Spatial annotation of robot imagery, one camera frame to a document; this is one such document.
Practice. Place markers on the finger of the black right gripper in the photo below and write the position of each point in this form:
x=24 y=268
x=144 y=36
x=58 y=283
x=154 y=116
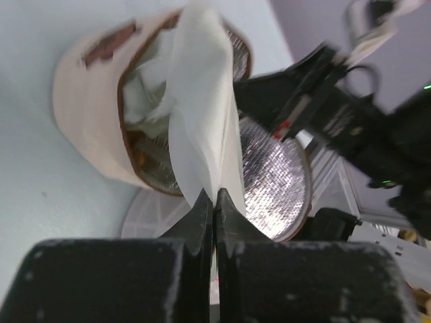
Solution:
x=279 y=94

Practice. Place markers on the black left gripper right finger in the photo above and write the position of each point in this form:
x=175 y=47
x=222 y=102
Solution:
x=266 y=281

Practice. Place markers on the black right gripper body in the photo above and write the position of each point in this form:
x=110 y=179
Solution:
x=392 y=150

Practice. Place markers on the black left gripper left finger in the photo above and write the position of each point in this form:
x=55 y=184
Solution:
x=163 y=279

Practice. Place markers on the beige cylindrical zipper bag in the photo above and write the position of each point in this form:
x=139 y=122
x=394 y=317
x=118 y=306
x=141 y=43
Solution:
x=89 y=108

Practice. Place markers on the white bra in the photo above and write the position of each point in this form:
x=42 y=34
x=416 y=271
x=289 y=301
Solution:
x=186 y=92

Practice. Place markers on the white mesh laundry bag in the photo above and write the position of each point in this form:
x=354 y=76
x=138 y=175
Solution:
x=152 y=214

